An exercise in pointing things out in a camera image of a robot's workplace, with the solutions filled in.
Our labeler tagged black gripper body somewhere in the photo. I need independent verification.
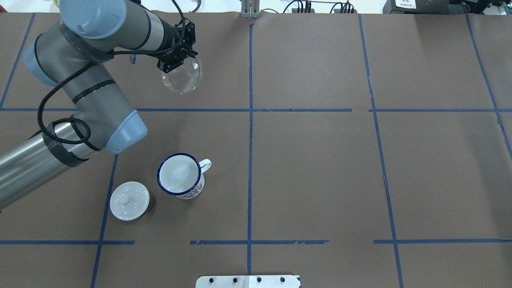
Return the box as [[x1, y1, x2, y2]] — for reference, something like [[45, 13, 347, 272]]
[[154, 22, 197, 73]]

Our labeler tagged clear glass funnel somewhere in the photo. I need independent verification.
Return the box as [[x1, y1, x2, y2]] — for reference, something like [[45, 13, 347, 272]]
[[161, 56, 203, 95]]

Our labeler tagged white ceramic lid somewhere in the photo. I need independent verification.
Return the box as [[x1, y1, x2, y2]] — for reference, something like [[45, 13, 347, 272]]
[[109, 182, 150, 221]]

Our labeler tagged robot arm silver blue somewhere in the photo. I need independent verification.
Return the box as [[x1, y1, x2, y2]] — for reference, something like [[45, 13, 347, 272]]
[[1, 0, 197, 208]]

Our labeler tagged white enamel mug blue rim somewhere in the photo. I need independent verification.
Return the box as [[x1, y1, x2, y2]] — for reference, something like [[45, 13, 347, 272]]
[[156, 153, 212, 199]]

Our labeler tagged aluminium frame post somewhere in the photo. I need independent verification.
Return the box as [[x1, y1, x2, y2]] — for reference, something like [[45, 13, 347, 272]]
[[240, 0, 261, 18]]

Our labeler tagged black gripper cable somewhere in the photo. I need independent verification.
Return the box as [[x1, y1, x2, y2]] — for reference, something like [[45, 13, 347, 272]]
[[37, 0, 188, 144]]

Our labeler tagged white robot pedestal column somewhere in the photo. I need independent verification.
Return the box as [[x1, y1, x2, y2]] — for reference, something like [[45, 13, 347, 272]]
[[195, 275, 301, 288]]

